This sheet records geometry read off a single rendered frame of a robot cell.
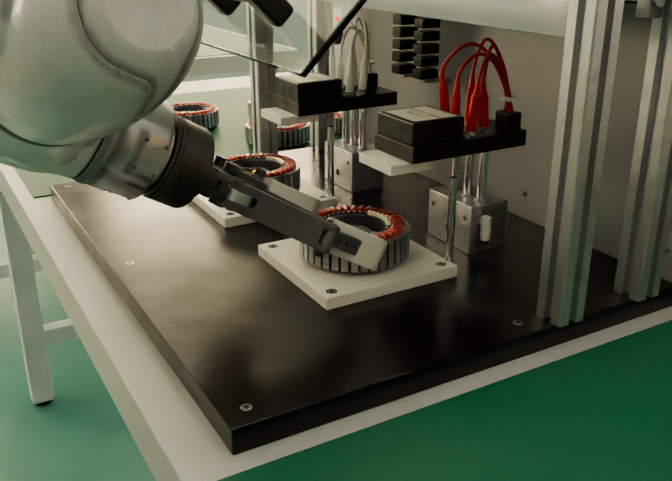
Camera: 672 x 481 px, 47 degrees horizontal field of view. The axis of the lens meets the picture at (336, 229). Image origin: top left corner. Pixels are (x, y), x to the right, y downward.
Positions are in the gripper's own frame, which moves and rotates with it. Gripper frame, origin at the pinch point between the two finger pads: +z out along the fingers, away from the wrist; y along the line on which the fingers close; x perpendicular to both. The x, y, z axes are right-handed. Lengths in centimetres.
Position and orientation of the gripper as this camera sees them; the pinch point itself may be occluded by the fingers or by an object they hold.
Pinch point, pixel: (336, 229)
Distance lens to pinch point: 76.6
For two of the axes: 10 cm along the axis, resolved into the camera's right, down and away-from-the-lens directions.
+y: 4.8, 3.2, -8.2
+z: 7.6, 3.2, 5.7
